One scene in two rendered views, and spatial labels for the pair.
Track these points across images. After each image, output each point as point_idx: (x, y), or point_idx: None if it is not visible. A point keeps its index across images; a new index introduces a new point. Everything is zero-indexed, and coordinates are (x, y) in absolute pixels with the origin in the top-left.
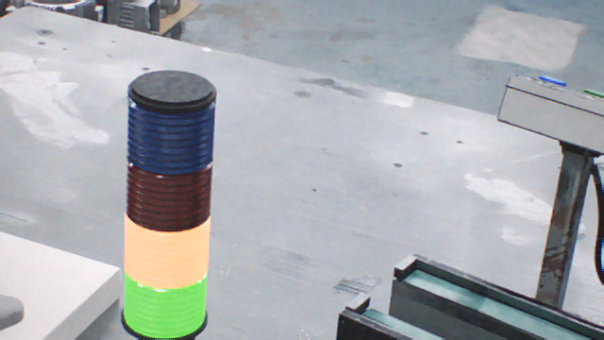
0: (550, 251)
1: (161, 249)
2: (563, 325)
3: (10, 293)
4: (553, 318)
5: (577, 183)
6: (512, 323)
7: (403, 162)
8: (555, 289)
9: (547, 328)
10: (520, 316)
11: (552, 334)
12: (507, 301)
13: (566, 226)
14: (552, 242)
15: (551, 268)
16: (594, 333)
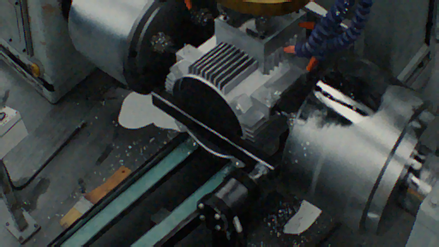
0: (11, 203)
1: None
2: (84, 222)
3: None
4: (80, 225)
5: (4, 171)
6: (81, 243)
7: None
8: (21, 213)
9: (86, 230)
10: (75, 238)
11: (91, 230)
12: (63, 239)
13: (10, 189)
14: (9, 200)
15: (15, 207)
16: (94, 212)
